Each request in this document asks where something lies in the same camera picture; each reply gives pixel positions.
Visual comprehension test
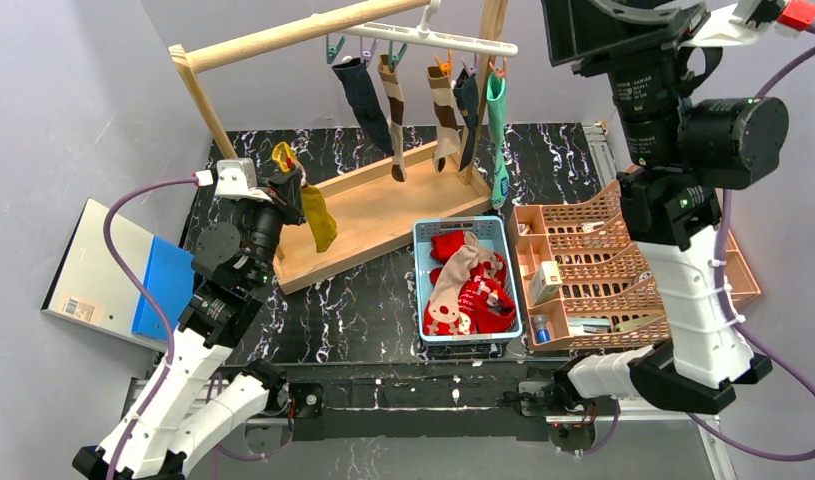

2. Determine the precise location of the mustard yellow sock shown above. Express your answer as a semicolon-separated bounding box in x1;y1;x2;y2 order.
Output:
271;142;338;253

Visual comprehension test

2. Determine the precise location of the coral clothespin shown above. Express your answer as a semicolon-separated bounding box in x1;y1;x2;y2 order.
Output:
488;57;508;80

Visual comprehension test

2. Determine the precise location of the mint green patterned sock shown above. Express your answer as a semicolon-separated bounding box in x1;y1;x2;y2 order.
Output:
486;74;510;210

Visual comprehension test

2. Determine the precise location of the lilac clothespin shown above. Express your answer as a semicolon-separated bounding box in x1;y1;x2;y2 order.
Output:
461;53;479;77
360;37;378;67

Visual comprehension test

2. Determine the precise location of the white plastic clip hanger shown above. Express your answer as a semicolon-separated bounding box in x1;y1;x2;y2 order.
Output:
339;1;519;58

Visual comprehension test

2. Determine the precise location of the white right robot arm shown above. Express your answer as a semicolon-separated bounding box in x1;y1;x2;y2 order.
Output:
542;1;815;414

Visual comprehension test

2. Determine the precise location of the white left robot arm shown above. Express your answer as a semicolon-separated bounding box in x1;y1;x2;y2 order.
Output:
72;163;305;479

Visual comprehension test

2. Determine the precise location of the wooden drying rack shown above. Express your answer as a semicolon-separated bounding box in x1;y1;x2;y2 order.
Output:
168;1;507;293

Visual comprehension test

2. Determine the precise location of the teal clothespin far left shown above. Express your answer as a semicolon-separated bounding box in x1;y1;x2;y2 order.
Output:
325;34;346;65

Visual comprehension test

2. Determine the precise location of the teal clothespin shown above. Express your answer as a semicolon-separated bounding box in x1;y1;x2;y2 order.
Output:
387;41;408;72
325;34;346;65

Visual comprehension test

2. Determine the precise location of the beige brown sock left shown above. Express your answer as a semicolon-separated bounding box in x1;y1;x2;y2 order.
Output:
377;54;407;182

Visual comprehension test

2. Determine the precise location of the beige brown sock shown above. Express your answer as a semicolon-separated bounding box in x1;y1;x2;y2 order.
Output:
377;54;407;182
427;66;461;173

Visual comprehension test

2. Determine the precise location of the orange clothespin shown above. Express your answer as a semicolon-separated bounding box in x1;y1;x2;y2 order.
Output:
435;49;454;78

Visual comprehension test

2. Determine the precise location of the beige brown sock right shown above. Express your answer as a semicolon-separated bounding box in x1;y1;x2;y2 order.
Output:
427;66;461;173

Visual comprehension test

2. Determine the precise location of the light blue perforated basket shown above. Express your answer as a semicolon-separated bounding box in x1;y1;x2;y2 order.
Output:
413;216;522;346

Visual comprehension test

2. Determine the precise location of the red sock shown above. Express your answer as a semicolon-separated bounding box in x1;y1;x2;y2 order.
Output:
423;230;518;336

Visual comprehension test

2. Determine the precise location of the peach plastic desk organizer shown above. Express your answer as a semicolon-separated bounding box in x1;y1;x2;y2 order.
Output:
509;178;763;352

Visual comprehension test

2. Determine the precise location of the white cardboard box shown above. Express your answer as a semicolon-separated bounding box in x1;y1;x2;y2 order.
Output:
527;260;563;306

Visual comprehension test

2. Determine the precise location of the blue capped bottle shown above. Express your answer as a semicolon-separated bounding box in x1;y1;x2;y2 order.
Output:
530;314;551;345

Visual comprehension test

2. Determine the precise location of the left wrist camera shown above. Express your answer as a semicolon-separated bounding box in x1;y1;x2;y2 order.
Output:
193;158;271;202

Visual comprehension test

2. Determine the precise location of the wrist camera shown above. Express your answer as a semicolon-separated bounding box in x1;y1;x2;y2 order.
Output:
678;0;815;48
193;158;271;202

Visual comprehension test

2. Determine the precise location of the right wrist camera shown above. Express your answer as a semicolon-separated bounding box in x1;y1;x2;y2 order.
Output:
678;0;815;48

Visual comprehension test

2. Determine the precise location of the grey metal rail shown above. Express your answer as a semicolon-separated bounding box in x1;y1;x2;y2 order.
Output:
583;122;618;189

